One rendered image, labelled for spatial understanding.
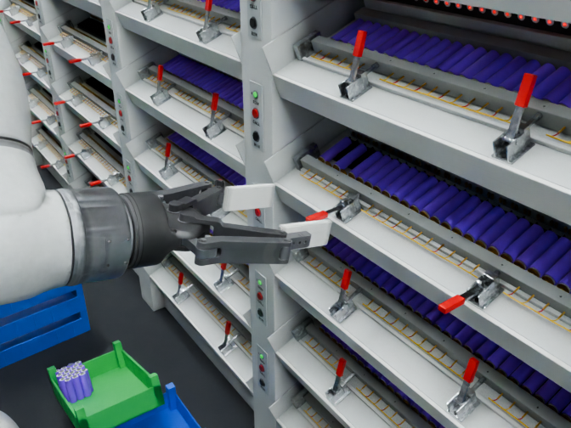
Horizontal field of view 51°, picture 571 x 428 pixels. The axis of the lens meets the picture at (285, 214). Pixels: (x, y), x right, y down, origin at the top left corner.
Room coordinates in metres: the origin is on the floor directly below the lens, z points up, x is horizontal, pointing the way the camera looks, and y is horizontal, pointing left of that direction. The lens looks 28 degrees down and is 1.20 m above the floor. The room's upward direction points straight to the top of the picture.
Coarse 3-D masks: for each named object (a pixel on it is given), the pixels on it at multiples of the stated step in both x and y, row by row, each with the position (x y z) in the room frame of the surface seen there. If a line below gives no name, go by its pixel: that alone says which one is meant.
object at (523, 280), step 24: (312, 168) 0.95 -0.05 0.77; (360, 192) 0.85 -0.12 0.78; (408, 216) 0.77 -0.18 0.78; (432, 240) 0.73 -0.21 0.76; (456, 240) 0.70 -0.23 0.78; (456, 264) 0.67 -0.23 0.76; (480, 264) 0.66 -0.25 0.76; (504, 264) 0.64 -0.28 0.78; (528, 288) 0.60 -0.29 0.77; (552, 288) 0.58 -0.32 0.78
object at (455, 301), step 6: (474, 288) 0.61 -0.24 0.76; (480, 288) 0.61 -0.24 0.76; (462, 294) 0.60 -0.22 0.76; (468, 294) 0.60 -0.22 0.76; (474, 294) 0.60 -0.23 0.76; (450, 300) 0.59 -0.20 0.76; (456, 300) 0.59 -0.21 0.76; (462, 300) 0.59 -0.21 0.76; (438, 306) 0.58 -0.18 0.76; (444, 306) 0.58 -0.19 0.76; (450, 306) 0.58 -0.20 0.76; (456, 306) 0.58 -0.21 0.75; (444, 312) 0.57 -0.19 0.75
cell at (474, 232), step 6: (492, 210) 0.74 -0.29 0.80; (498, 210) 0.74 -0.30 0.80; (486, 216) 0.73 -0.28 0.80; (492, 216) 0.73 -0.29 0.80; (498, 216) 0.73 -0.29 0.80; (480, 222) 0.72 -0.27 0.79; (486, 222) 0.72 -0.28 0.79; (492, 222) 0.72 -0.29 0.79; (474, 228) 0.71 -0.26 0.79; (480, 228) 0.71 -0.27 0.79; (486, 228) 0.72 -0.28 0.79; (468, 234) 0.71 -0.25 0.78; (474, 234) 0.71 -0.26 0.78; (480, 234) 0.71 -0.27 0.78; (474, 240) 0.71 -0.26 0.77
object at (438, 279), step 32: (320, 128) 1.03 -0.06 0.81; (288, 160) 0.99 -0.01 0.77; (288, 192) 0.94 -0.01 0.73; (320, 192) 0.91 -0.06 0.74; (352, 224) 0.81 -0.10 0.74; (384, 224) 0.80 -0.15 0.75; (544, 224) 0.71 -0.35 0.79; (384, 256) 0.74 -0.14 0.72; (416, 256) 0.72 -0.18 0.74; (416, 288) 0.70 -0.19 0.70; (448, 288) 0.65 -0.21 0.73; (480, 320) 0.60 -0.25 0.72; (512, 320) 0.58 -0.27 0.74; (544, 320) 0.57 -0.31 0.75; (512, 352) 0.57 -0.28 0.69; (544, 352) 0.53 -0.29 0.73
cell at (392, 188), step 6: (414, 168) 0.87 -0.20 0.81; (408, 174) 0.86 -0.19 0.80; (414, 174) 0.87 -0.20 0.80; (396, 180) 0.86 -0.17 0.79; (402, 180) 0.86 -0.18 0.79; (408, 180) 0.86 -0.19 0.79; (390, 186) 0.85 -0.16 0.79; (396, 186) 0.85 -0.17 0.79; (402, 186) 0.85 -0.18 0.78; (390, 192) 0.84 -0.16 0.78; (390, 198) 0.84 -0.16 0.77
